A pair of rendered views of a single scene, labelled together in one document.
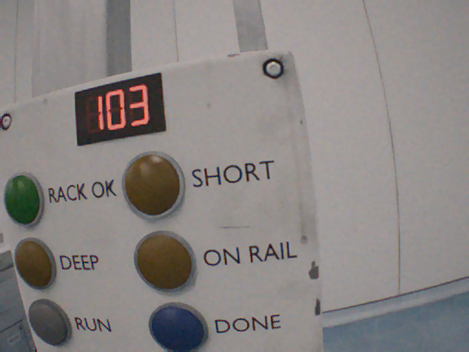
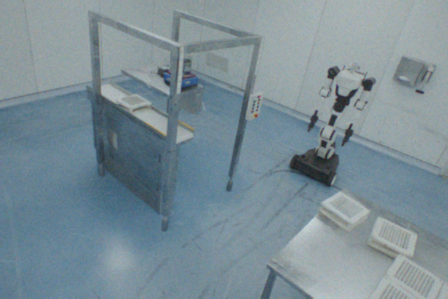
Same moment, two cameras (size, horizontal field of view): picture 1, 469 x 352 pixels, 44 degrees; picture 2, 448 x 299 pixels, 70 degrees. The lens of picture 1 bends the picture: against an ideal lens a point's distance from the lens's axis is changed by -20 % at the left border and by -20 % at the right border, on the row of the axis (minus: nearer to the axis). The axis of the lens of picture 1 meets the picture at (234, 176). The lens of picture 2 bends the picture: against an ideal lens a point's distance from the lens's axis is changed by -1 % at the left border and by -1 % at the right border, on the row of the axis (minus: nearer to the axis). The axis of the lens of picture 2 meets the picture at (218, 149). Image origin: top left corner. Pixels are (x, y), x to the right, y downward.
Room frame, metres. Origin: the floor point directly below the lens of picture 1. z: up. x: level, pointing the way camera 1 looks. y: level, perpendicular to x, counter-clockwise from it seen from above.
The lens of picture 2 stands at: (-0.82, 2.83, 2.31)
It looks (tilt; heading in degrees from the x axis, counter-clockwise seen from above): 31 degrees down; 298
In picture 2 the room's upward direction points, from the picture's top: 10 degrees clockwise
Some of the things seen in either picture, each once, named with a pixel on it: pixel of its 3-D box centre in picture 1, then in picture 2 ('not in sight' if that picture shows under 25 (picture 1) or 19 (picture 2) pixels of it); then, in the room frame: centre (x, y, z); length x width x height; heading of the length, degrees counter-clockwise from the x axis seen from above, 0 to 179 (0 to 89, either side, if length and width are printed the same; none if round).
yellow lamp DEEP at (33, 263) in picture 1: (33, 264); not in sight; (0.32, 0.12, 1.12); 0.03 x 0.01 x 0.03; 81
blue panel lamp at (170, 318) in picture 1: (177, 330); not in sight; (0.31, 0.04, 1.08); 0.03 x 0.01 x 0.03; 81
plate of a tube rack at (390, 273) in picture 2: not in sight; (414, 279); (-1.27, 1.19, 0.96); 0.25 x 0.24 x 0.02; 77
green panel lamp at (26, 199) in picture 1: (22, 200); not in sight; (0.32, 0.12, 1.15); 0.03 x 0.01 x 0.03; 81
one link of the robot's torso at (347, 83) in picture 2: not in sight; (349, 83); (-0.26, -1.20, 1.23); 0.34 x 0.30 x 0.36; 176
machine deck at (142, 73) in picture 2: not in sight; (162, 79); (0.88, 0.84, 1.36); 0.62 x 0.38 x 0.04; 171
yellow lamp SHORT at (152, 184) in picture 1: (151, 184); not in sight; (0.31, 0.04, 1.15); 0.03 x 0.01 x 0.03; 81
